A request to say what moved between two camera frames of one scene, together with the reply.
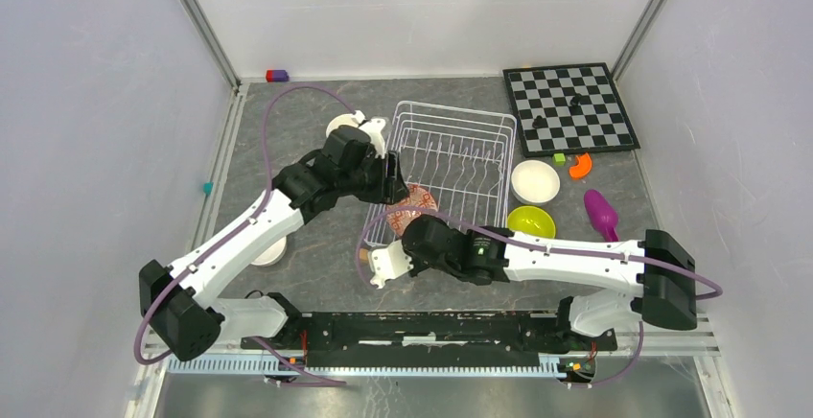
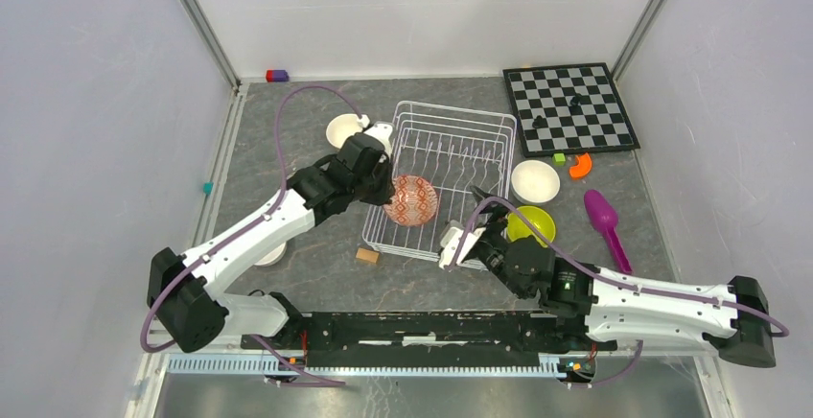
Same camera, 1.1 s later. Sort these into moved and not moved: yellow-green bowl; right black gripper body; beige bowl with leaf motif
Moved: right black gripper body
Not moved: yellow-green bowl; beige bowl with leaf motif
